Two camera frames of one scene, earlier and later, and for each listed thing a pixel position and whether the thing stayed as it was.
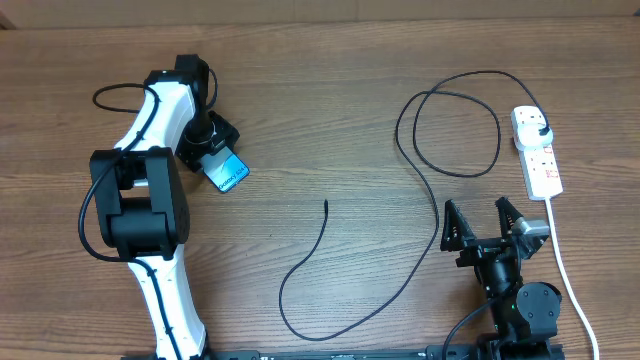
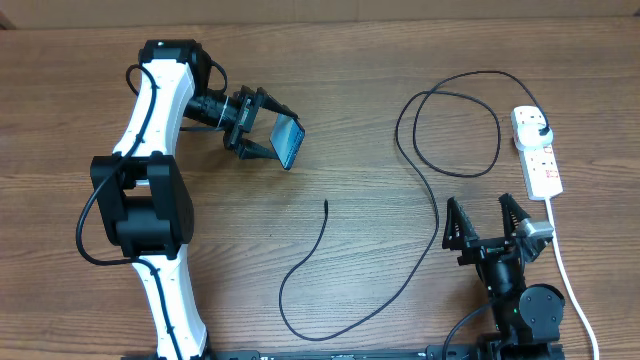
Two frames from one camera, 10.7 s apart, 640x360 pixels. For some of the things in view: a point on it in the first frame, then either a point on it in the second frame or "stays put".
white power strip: [540, 167] stays put
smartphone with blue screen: [224, 168] → [287, 137]
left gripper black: [225, 136] → [233, 139]
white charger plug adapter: [534, 136] stays put
